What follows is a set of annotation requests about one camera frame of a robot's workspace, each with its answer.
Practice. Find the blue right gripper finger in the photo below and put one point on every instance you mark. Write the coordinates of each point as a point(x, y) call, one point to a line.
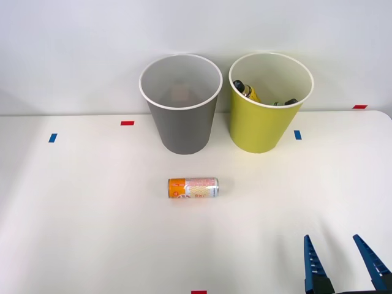
point(315, 272)
point(375, 265)

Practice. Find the orange and white drink can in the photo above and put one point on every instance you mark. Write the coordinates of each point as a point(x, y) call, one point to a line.
point(193, 187)

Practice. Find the yellow-green plastic waste bin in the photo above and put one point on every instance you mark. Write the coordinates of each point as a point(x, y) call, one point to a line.
point(260, 128)

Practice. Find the green label plastic bottle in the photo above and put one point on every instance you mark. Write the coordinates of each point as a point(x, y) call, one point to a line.
point(288, 102)

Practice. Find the grey plastic waste bin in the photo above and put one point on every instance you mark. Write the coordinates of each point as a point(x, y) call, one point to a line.
point(183, 128)

